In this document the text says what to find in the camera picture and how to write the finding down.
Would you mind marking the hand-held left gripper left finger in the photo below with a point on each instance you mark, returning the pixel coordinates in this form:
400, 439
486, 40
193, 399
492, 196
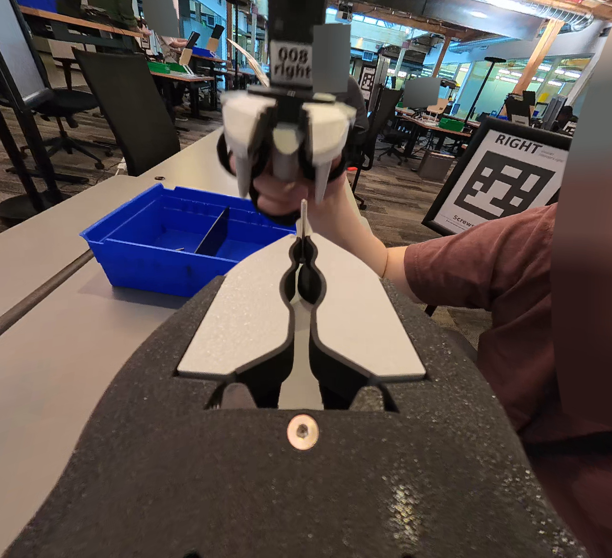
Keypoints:
248, 319

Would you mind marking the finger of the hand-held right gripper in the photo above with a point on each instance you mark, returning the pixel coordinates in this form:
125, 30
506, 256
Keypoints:
330, 133
244, 128

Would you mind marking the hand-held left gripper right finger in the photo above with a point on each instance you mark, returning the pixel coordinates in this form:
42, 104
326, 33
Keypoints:
363, 324

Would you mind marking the long metal bolt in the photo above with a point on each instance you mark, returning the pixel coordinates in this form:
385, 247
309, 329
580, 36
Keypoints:
304, 223

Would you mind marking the blue divided parts bin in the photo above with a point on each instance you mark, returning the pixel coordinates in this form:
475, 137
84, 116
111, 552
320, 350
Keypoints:
143, 266

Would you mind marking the person's right forearm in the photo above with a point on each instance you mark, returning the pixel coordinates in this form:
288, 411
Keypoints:
389, 262

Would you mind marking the person's right hand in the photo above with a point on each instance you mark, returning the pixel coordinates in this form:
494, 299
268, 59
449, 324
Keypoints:
346, 219

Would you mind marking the black office chair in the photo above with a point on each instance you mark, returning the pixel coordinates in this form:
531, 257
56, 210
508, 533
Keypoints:
389, 109
129, 109

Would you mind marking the small marker sign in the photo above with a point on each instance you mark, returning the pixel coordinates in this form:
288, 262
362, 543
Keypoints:
368, 79

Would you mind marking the wooden top office desk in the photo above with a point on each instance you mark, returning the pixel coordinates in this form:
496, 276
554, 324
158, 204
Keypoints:
181, 76
430, 125

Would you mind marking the green bin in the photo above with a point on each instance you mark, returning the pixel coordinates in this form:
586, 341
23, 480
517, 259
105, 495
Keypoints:
452, 124
162, 66

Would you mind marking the grey waste bin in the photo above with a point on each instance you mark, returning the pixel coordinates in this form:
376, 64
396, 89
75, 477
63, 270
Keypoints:
436, 165

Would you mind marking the black swivel chair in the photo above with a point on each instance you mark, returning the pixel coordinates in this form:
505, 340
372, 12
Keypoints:
67, 102

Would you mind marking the black floor lamp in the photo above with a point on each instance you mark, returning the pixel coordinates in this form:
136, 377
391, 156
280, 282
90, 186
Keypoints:
495, 59

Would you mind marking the black framed marker sign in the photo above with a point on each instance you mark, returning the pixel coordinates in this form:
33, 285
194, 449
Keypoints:
507, 185

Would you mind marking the grey board on black stand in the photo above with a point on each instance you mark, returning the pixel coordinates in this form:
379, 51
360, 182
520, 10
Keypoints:
16, 56

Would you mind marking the ceiling camera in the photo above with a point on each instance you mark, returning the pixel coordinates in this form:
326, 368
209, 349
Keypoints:
344, 14

